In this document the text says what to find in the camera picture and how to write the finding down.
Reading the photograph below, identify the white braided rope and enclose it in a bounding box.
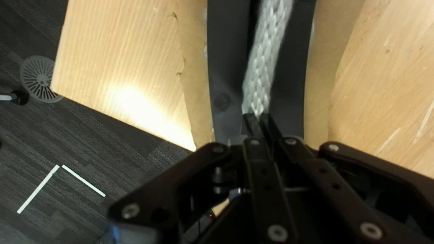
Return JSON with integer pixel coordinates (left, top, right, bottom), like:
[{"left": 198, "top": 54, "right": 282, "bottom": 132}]
[{"left": 240, "top": 0, "right": 295, "bottom": 119}]

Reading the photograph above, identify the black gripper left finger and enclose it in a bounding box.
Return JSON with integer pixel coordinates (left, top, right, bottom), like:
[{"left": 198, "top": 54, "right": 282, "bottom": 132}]
[{"left": 107, "top": 112, "right": 298, "bottom": 244}]

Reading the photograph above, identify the white floor tape strip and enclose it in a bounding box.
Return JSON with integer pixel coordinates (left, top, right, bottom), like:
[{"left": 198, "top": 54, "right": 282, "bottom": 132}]
[
  {"left": 14, "top": 164, "right": 61, "bottom": 215},
  {"left": 61, "top": 164, "right": 107, "bottom": 199}
]

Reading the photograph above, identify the office chair with casters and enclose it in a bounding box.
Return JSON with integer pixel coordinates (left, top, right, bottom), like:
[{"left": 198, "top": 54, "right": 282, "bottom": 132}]
[{"left": 0, "top": 88, "right": 29, "bottom": 107}]

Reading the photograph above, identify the round grey floor vent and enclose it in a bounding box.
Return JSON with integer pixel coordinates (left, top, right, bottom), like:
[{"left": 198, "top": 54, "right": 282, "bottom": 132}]
[{"left": 19, "top": 54, "right": 65, "bottom": 104}]

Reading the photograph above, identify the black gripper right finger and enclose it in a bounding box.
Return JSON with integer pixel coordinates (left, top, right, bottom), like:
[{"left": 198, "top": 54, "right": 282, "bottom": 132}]
[{"left": 260, "top": 112, "right": 434, "bottom": 244}]

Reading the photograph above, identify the black curved grooved track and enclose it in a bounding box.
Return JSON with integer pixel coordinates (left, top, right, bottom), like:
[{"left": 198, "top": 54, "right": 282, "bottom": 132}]
[{"left": 204, "top": 0, "right": 318, "bottom": 146}]

